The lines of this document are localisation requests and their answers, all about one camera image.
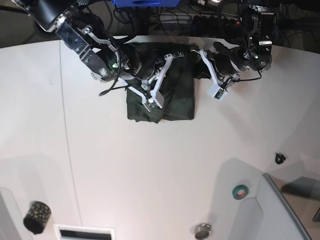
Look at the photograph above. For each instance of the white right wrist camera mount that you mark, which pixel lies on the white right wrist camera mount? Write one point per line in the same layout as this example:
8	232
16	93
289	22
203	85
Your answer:
149	90

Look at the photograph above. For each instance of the small metal tin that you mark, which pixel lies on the small metal tin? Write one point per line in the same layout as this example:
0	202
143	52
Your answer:
202	231

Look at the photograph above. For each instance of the black yellow-dotted cup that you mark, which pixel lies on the black yellow-dotted cup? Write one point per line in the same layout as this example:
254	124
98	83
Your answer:
37	217

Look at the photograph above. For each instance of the white slotted tray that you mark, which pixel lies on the white slotted tray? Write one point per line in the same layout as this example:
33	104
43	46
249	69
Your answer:
70	232

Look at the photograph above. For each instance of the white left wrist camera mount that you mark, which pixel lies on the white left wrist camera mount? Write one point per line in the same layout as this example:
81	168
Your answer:
215	77

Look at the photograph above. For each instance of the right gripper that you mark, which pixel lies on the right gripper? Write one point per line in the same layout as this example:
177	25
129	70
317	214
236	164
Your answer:
140	65

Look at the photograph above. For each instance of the dark green t-shirt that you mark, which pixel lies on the dark green t-shirt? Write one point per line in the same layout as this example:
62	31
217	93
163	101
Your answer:
177	87

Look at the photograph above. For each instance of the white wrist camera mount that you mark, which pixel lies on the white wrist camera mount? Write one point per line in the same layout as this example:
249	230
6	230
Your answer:
215	77
149	90

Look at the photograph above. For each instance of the blue box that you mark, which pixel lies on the blue box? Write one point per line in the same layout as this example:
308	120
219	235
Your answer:
145	3

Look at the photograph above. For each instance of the green tape roll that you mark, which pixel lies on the green tape roll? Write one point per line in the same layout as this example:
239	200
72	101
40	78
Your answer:
240	192

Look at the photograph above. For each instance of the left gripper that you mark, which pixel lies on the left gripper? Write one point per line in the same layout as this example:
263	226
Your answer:
227	63

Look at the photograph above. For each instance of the small black clip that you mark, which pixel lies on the small black clip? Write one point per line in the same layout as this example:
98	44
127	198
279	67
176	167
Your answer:
280	158

